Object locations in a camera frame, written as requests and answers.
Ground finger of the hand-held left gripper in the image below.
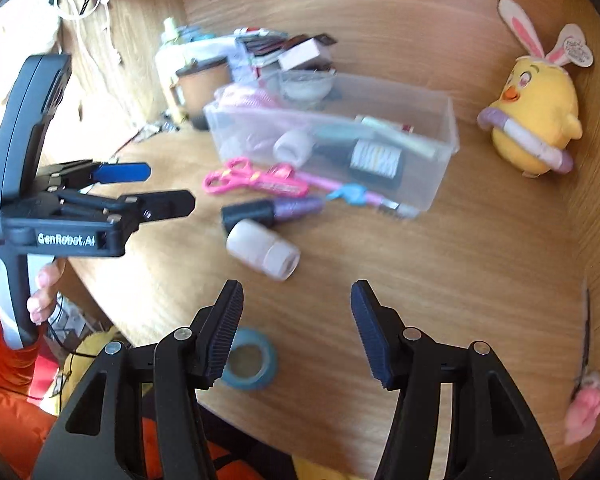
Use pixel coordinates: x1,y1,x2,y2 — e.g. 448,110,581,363
50,189,197,233
35,159,152,192

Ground blue tape roll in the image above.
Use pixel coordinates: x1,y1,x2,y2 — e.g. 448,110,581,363
220,327,279,392

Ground clear plastic storage box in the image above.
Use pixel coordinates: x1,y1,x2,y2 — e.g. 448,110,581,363
203,71,462,211

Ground dark bottle with striped label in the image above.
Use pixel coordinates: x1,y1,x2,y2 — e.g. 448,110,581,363
310,135,406,192

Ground white cream tube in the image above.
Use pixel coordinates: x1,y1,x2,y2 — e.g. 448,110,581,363
355,115,438,160

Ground brown lidded mug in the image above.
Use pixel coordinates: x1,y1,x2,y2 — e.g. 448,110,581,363
174,56,232,131

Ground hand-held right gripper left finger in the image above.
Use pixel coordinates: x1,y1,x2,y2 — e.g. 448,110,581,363
32,280,245,480

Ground yellow chick plush toy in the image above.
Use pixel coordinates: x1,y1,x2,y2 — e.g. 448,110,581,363
476,0,596,179

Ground yellow plush cushion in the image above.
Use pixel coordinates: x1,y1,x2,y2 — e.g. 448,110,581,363
55,327,126,411

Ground white and teal bottle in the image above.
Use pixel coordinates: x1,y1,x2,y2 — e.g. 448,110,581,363
312,122,376,143

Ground pink rope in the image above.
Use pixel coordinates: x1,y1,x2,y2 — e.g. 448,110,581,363
215,85,311,161

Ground white ceramic bowl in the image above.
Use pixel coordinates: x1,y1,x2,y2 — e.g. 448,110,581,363
279,70,337,106

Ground pink pen with blue bow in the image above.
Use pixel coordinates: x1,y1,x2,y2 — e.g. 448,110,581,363
295,170,421,220

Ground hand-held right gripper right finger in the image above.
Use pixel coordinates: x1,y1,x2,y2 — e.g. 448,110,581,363
351,280,563,480

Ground person's left hand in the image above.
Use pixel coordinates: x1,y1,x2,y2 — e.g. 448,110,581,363
0,250,63,324

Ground white bandage roll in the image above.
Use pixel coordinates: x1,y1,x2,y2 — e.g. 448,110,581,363
273,129,315,166
226,218,301,281

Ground person's orange clothing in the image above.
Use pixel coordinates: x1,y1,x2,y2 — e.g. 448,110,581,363
130,385,291,480

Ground purple bottle with black cap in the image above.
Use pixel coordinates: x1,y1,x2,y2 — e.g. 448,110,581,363
221,196,326,236

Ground pink plush keychain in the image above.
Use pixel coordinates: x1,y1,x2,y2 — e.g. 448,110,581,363
564,275,600,446

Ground stack of papers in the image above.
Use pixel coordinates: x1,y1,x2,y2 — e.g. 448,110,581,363
155,25,281,86

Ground green spray bottle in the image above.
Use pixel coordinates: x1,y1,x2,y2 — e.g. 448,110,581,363
160,17,181,46

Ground pink scissors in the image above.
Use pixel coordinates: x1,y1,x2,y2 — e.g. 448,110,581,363
202,157,311,198

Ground small white box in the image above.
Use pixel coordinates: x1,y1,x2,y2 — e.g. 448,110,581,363
278,40,326,72

